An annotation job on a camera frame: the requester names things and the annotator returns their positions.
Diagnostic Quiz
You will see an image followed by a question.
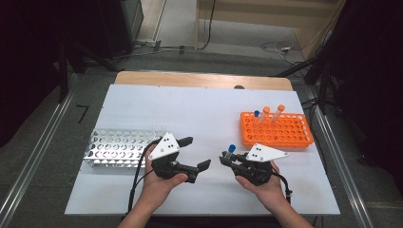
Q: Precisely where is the left hand-held gripper cable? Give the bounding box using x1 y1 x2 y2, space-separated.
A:
126 142 158 215

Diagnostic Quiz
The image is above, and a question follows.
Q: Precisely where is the grey floor cable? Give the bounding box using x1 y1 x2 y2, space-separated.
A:
118 39 199 60

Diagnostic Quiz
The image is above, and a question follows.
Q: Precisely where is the person's left hand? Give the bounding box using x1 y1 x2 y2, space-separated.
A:
137 143 189 212

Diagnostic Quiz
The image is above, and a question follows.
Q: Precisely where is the aluminium floor rail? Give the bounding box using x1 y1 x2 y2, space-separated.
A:
0 73 80 228
305 88 376 228

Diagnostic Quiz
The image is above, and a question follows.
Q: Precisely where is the metal test tube rack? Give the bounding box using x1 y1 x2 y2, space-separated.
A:
83 127 169 169

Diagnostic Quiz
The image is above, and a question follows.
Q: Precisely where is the person's dark clothing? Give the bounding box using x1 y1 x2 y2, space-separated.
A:
148 217 281 228

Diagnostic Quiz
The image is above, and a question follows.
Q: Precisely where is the person's right hand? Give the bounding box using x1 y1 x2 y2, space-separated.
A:
235 160 291 214

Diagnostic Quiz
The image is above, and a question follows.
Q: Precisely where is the light wooden shelf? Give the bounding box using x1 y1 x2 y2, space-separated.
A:
194 0 346 61

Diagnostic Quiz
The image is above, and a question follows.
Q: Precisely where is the dark curtain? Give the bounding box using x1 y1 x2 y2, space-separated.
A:
0 0 106 148
312 0 403 194

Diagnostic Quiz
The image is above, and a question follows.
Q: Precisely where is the right hand-held gripper cable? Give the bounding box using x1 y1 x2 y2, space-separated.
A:
271 169 294 205

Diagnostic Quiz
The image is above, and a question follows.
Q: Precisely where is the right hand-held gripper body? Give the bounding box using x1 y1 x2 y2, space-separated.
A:
229 142 290 187

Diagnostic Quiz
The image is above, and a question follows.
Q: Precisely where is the orange cap test tube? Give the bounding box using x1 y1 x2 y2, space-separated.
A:
270 104 286 125
258 105 271 124

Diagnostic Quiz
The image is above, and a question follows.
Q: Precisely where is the black metal stand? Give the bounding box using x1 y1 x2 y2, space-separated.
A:
56 44 70 104
317 61 331 116

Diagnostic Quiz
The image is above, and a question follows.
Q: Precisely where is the orange test tube rack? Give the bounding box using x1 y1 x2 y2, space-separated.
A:
240 110 315 150

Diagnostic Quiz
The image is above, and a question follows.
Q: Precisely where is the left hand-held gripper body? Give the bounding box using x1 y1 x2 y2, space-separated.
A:
147 131 200 184

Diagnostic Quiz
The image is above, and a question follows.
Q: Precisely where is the hand-held gripper cable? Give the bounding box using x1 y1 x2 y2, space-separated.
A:
271 169 294 205
126 142 158 215

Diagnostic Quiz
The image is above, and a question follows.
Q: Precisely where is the black cabinet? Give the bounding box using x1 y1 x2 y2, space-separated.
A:
94 0 144 60

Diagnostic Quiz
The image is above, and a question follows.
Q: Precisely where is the black hanging cable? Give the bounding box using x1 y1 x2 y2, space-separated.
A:
196 0 218 51

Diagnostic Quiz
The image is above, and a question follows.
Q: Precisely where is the white cable with plug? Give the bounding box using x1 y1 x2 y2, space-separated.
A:
259 40 307 66

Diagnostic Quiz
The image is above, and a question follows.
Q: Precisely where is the white table board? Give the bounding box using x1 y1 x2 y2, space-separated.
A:
65 84 340 217

